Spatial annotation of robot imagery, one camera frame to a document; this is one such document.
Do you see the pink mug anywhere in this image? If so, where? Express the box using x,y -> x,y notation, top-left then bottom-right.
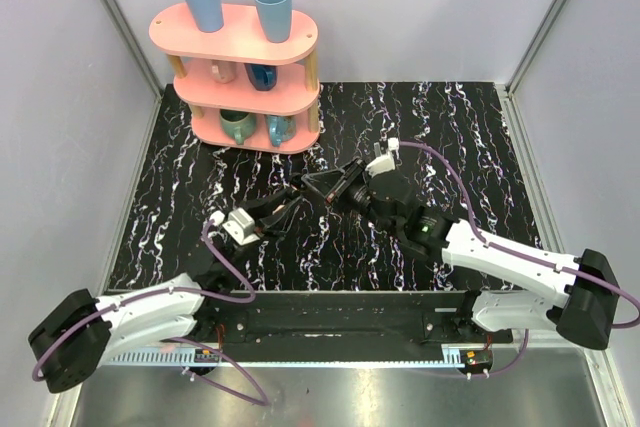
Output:
210,60 -> 237,84

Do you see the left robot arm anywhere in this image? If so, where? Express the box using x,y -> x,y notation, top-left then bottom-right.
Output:
28,187 -> 301,393

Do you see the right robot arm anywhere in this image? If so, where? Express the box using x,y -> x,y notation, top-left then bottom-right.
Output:
299,159 -> 619,350

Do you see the blue butterfly mug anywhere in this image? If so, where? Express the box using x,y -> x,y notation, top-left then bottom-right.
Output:
265,115 -> 297,147

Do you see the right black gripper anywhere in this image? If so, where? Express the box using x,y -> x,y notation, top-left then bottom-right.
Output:
302,157 -> 398,238

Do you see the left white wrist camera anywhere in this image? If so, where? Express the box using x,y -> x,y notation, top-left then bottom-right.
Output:
212,207 -> 260,246

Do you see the black earbud charging case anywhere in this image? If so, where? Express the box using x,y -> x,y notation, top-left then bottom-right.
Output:
283,186 -> 304,203

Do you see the green ceramic mug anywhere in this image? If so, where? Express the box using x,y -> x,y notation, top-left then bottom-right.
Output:
219,109 -> 257,145

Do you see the left controller board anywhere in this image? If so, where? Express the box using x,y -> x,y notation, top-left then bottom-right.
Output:
194,347 -> 221,364

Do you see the right controller board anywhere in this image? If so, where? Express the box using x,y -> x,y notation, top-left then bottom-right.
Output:
464,349 -> 493,368

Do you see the controller board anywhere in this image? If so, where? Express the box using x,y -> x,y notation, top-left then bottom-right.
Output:
194,347 -> 221,364
464,349 -> 493,368

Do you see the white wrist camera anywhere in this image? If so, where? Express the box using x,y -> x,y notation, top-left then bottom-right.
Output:
365,137 -> 400,178
212,207 -> 260,246

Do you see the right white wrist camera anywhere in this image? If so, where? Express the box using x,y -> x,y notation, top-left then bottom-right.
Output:
365,137 -> 400,178

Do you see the short light blue cup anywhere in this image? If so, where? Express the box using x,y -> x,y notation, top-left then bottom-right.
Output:
254,0 -> 292,43

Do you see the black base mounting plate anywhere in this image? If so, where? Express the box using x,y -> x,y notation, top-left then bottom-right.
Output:
187,291 -> 513,364

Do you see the pink three-tier wooden shelf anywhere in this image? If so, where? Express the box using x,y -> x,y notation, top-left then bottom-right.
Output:
149,3 -> 320,154

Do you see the dark blue mug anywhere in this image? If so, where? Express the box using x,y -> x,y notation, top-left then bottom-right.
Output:
245,63 -> 277,92

